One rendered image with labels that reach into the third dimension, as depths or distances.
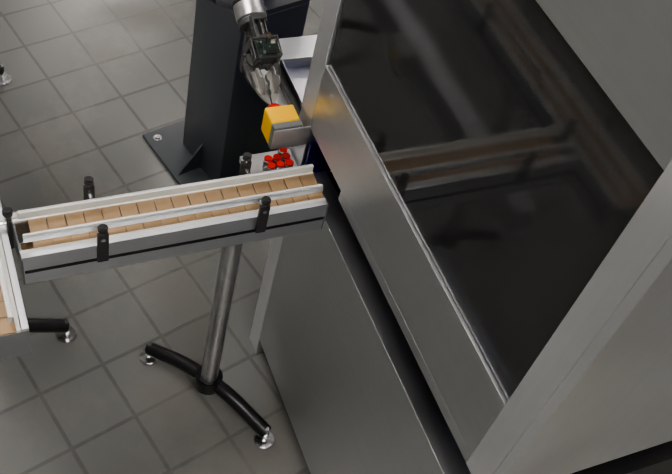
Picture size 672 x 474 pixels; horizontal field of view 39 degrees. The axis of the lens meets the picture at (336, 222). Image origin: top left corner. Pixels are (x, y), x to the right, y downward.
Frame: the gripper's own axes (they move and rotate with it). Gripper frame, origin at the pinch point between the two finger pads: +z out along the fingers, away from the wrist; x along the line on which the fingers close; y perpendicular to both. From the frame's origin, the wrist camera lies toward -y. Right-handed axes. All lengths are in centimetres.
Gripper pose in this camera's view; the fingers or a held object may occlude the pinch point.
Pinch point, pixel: (269, 101)
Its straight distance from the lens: 227.6
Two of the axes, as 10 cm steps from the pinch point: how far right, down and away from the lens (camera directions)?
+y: 3.3, -2.5, -9.1
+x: 9.1, -1.7, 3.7
